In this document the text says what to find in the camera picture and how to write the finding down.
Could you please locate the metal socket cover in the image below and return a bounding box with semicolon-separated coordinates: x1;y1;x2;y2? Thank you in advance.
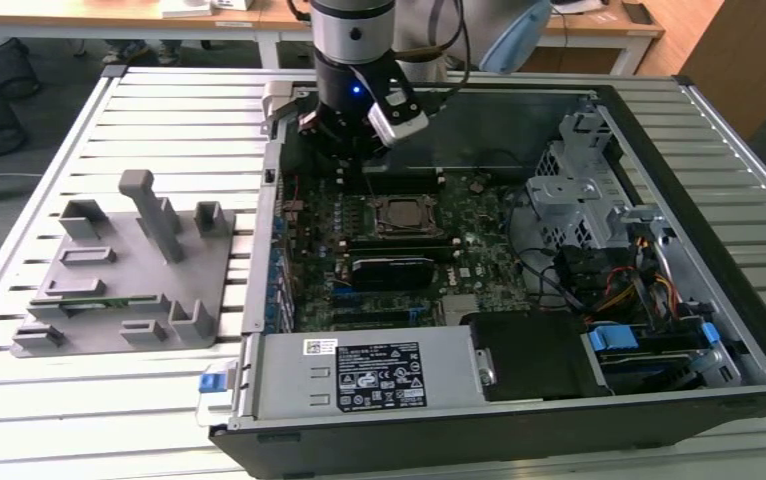
373;195;441;236

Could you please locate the CPU socket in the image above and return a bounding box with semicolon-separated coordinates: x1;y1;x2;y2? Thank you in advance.
369;193;444;237

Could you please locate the black RAM slot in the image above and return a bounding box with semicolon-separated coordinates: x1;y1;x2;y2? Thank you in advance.
347;243;456;251
336;187;444;196
347;254;456;262
336;181;444;189
336;169;444;177
347;248;456;256
347;237;456;245
336;175;444;183

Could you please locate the black graphics card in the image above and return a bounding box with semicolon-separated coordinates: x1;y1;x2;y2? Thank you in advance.
348;255;436;293

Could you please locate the green motherboard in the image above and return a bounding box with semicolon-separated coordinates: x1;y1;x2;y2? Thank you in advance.
275;168;532;335

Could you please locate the silver drive cage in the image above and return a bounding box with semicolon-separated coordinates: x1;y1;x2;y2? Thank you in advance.
524;112;676;251

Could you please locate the black phone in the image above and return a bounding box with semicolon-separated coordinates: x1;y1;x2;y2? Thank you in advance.
621;3;655;26

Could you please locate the black expansion slot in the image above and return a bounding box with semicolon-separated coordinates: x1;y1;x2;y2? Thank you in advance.
332;310;439;327

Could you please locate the silver chipset heatsink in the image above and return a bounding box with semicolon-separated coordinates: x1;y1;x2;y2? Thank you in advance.
440;293;483;322

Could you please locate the grey parts rack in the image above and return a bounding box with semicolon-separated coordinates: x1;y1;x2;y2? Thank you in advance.
9;168;237;360

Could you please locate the grey power supply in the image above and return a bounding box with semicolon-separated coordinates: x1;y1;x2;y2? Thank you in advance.
239;327;499;419

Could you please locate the wooden cabinet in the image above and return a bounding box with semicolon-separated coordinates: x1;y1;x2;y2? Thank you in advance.
636;0;766;142

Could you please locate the black plastic cover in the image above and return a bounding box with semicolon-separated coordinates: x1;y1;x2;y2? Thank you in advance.
459;309;616;404

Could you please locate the blue case latch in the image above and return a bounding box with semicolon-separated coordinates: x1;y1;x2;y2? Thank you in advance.
198;372;233;395

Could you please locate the blue disk carrier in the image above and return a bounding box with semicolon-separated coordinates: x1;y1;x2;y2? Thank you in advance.
585;323;641;359

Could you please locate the black PC case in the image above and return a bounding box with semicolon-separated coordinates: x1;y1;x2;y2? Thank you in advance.
206;79;766;480

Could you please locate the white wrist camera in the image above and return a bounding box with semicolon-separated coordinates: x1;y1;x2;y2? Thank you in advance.
365;91;432;150

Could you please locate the black camera cable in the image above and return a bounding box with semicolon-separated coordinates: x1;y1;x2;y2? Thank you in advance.
421;0;472;121

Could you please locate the thick black wire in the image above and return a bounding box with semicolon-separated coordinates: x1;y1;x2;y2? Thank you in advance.
516;243;588;316

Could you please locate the red wire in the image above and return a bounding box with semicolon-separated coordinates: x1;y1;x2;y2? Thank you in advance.
605;266;639;292

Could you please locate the yellow wire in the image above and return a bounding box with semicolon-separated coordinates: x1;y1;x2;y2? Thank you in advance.
597;278;652;313

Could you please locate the orange wire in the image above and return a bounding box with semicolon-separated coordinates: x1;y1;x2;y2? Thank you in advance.
648;272;683;315

